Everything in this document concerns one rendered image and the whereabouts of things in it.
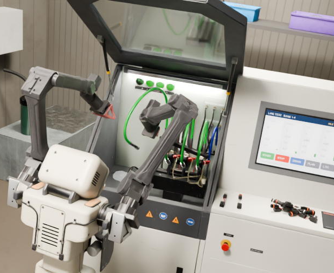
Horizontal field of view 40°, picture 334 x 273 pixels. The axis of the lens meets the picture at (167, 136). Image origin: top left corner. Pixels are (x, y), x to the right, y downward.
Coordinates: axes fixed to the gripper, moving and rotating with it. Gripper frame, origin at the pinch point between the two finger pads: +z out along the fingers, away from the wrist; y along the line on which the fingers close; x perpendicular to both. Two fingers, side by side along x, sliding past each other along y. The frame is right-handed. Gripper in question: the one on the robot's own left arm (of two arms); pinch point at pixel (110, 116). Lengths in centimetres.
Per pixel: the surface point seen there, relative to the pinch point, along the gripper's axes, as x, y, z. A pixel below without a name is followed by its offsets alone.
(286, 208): -6, -63, 71
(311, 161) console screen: -34, -65, 70
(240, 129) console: -31, -35, 46
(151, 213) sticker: 27, -14, 42
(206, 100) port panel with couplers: -45, -6, 43
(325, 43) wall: -191, 23, 153
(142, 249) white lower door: 43, -7, 56
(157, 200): 20.2, -17.0, 38.5
